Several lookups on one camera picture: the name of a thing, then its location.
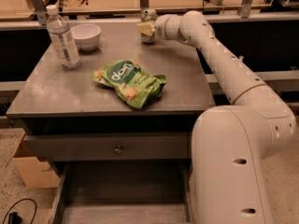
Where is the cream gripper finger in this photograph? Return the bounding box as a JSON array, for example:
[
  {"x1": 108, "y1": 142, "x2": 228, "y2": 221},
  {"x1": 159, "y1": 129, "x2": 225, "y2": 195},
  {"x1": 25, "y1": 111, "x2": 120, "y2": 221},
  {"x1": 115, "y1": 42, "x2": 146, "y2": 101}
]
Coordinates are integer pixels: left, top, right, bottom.
[{"x1": 136, "y1": 22, "x2": 155, "y2": 36}]

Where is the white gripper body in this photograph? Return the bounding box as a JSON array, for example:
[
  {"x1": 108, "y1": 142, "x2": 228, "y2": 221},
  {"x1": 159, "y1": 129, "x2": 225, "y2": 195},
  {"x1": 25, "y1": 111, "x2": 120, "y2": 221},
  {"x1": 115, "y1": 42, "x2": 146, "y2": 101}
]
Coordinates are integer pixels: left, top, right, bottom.
[{"x1": 154, "y1": 15, "x2": 181, "y2": 41}]

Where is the green 7up soda can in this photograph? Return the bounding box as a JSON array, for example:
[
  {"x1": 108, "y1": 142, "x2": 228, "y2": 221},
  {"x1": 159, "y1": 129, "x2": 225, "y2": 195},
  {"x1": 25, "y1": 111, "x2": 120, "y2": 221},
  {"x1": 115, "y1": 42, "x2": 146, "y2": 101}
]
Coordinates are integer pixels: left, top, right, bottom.
[{"x1": 138, "y1": 8, "x2": 157, "y2": 44}]

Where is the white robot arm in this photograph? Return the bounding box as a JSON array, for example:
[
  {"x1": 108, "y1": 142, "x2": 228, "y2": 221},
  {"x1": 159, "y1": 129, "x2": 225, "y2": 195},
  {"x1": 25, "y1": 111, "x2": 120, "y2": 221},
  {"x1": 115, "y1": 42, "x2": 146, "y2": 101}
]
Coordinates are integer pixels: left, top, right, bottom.
[{"x1": 137, "y1": 9, "x2": 296, "y2": 224}]

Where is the grey drawer cabinet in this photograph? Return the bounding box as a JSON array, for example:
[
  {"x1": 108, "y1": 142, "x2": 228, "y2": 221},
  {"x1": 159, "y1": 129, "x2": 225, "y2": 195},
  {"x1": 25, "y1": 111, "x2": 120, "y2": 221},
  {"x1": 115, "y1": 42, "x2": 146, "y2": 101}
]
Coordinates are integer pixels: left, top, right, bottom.
[{"x1": 6, "y1": 21, "x2": 217, "y2": 224}]

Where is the grey upper drawer with knob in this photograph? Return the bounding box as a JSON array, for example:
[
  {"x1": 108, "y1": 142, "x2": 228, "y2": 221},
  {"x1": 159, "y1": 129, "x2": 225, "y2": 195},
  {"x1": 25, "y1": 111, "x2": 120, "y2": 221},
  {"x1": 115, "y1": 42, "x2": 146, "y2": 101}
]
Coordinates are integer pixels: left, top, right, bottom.
[{"x1": 23, "y1": 132, "x2": 191, "y2": 161}]

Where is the open grey middle drawer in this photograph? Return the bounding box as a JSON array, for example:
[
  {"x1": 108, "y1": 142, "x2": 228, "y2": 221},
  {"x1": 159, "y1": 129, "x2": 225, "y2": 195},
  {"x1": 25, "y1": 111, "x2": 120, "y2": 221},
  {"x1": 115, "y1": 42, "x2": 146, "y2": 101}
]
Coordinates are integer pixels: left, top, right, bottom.
[{"x1": 49, "y1": 160, "x2": 195, "y2": 224}]

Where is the green snack chip bag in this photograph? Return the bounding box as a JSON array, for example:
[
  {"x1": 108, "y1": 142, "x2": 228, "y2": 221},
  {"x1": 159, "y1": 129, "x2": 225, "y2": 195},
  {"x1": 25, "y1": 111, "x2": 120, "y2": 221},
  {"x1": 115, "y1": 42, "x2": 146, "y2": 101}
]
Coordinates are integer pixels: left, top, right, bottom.
[{"x1": 92, "y1": 59, "x2": 167, "y2": 109}]

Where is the white ceramic bowl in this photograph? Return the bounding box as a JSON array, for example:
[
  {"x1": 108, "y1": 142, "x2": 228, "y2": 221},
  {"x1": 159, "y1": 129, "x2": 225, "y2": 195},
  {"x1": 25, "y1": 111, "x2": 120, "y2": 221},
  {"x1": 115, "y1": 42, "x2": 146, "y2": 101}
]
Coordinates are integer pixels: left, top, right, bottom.
[{"x1": 71, "y1": 24, "x2": 101, "y2": 51}]

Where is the clear plastic water bottle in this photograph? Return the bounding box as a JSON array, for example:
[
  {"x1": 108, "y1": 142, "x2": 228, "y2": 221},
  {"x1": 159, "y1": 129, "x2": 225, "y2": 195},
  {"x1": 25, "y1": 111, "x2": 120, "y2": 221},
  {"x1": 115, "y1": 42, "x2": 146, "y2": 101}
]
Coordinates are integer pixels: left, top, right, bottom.
[{"x1": 46, "y1": 5, "x2": 80, "y2": 70}]

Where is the brown cardboard box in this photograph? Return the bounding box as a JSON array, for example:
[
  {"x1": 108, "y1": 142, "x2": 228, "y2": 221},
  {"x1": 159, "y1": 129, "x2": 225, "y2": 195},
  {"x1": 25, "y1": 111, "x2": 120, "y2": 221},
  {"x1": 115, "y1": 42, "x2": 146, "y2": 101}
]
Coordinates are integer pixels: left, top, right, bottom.
[{"x1": 5, "y1": 131, "x2": 62, "y2": 189}]

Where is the grey metal rail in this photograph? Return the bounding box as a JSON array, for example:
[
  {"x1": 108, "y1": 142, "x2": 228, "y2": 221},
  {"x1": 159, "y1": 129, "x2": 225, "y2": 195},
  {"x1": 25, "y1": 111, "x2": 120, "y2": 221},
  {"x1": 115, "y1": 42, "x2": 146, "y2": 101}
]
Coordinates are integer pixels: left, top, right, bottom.
[{"x1": 206, "y1": 70, "x2": 299, "y2": 95}]

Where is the black floor cable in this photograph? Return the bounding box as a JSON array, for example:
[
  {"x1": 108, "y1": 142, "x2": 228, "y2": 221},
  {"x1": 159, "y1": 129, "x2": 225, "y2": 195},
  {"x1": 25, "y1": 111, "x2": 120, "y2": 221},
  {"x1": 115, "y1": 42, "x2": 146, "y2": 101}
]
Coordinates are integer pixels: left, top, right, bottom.
[{"x1": 1, "y1": 198, "x2": 38, "y2": 224}]

